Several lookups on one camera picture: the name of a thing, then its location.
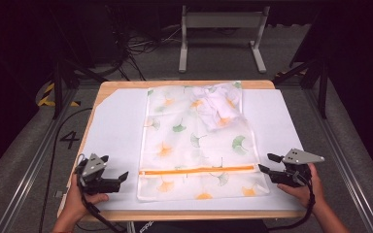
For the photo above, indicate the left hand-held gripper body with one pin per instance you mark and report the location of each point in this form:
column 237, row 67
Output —
column 92, row 181

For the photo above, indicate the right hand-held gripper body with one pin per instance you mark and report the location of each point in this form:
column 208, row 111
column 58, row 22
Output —
column 289, row 178

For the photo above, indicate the leaf print mesh laundry bag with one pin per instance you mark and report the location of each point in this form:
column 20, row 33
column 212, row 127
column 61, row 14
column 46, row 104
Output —
column 187, row 152

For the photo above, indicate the white garment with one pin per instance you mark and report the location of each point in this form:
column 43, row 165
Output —
column 218, row 108

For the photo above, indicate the person's right hand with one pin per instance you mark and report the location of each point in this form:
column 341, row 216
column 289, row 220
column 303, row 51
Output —
column 307, row 194

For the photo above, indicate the person's left hand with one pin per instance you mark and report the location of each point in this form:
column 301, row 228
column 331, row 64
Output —
column 77, row 204

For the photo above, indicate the white table mat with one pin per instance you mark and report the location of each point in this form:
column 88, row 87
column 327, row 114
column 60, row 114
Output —
column 116, row 129

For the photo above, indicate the wooden table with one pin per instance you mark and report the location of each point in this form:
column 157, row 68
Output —
column 126, row 84

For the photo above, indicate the black metal stand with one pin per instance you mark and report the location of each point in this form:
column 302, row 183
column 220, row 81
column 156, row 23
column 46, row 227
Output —
column 57, row 87
column 322, row 84

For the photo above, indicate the person's dark clothing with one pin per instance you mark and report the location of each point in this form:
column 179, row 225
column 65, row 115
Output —
column 200, row 227

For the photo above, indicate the yellow black hazard tape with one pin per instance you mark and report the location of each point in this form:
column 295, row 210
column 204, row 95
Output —
column 47, row 95

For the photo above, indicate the white metal stand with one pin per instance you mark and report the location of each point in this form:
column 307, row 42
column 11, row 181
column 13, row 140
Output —
column 221, row 20

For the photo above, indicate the aluminium floor rail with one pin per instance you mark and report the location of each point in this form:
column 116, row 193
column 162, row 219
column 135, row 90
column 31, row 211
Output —
column 340, row 155
column 29, row 174

